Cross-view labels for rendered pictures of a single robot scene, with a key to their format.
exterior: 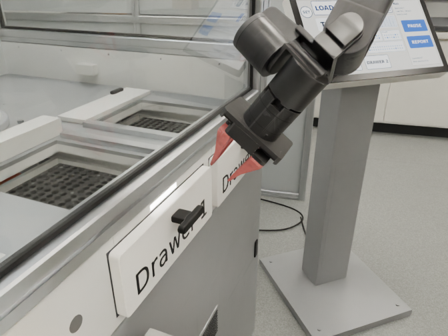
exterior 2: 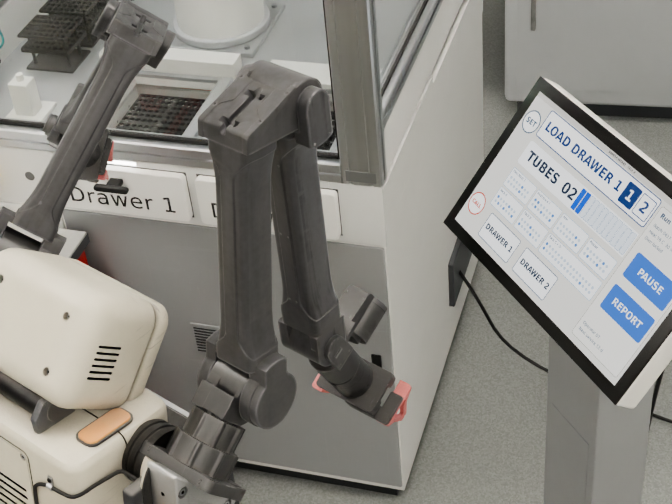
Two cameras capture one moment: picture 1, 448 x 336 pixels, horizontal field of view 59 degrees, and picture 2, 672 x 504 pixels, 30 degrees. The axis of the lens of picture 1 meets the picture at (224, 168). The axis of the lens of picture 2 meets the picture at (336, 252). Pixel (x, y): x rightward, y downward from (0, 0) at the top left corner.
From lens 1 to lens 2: 245 cm
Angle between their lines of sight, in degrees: 72
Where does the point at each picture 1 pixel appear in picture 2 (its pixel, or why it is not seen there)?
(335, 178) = (551, 424)
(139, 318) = (90, 222)
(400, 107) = not seen: outside the picture
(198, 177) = (157, 175)
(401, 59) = (567, 304)
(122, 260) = not seen: hidden behind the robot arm
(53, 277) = (12, 141)
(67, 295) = (23, 157)
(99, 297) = not seen: hidden behind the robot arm
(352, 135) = (569, 377)
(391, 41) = (584, 266)
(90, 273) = (40, 159)
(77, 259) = (27, 144)
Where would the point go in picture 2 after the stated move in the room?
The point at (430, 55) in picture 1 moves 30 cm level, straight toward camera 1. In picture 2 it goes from (614, 348) to (425, 312)
